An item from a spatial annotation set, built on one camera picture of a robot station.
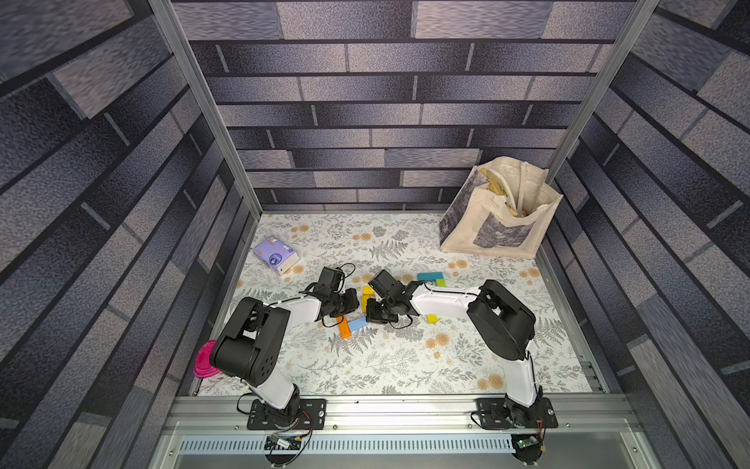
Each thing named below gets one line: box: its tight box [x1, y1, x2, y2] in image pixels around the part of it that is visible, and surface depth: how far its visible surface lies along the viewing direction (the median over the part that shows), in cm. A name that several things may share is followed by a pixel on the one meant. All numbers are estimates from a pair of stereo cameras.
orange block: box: [335, 315, 352, 340], surface depth 89 cm
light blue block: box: [347, 316, 369, 333], surface depth 91 cm
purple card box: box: [252, 235, 301, 277], surface depth 102 cm
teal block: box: [416, 271, 445, 282], surface depth 103 cm
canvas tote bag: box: [439, 156, 564, 260], surface depth 98 cm
